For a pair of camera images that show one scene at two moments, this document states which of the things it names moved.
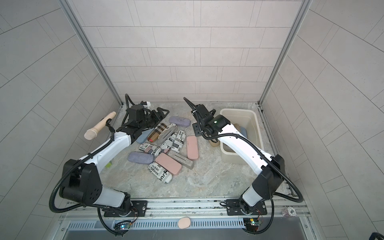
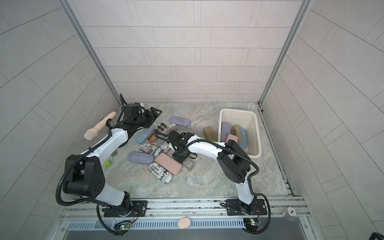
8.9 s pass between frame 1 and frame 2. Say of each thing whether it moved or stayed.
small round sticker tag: stayed
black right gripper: moved
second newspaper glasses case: stayed
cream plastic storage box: stayed
